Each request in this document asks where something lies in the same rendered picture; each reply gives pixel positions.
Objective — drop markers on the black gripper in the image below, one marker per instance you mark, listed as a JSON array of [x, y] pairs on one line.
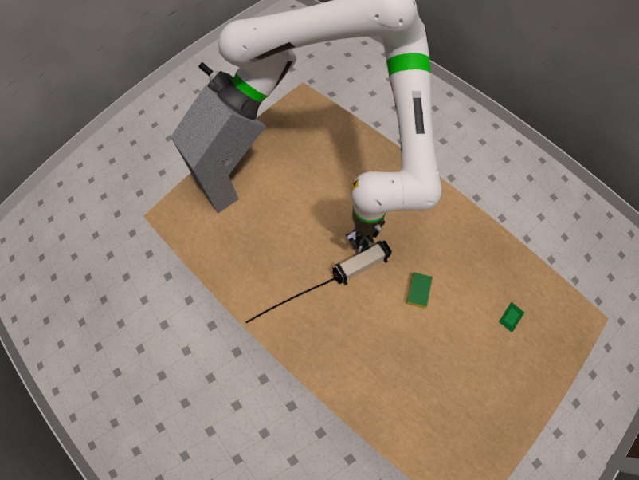
[[360, 235]]

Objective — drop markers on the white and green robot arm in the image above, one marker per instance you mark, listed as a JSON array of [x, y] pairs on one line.
[[262, 49]]

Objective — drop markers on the flat green square pad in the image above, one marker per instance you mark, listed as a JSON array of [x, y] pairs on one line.
[[511, 317]]

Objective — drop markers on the yellow block with green top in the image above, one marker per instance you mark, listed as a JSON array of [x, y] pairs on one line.
[[419, 290]]

